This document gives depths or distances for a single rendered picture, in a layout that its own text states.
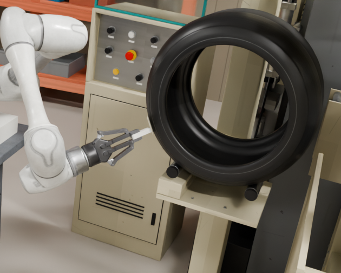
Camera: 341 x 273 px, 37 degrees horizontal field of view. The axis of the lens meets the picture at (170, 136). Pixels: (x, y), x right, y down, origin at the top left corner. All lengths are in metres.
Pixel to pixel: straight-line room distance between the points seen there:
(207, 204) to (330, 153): 0.50
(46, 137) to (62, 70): 3.37
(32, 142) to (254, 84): 0.92
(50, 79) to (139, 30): 2.35
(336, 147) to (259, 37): 0.59
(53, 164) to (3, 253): 1.43
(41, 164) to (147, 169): 1.24
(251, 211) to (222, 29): 0.65
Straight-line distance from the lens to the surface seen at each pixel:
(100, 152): 1.70
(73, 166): 1.65
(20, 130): 2.66
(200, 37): 1.62
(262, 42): 1.58
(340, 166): 2.00
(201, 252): 2.35
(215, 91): 5.78
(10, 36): 1.90
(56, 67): 4.84
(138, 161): 2.68
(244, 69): 2.01
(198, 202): 1.84
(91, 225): 2.97
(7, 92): 2.47
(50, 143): 1.46
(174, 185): 1.81
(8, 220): 3.15
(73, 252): 2.90
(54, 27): 1.95
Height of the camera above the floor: 1.67
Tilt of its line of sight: 21 degrees down
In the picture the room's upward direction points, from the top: 9 degrees clockwise
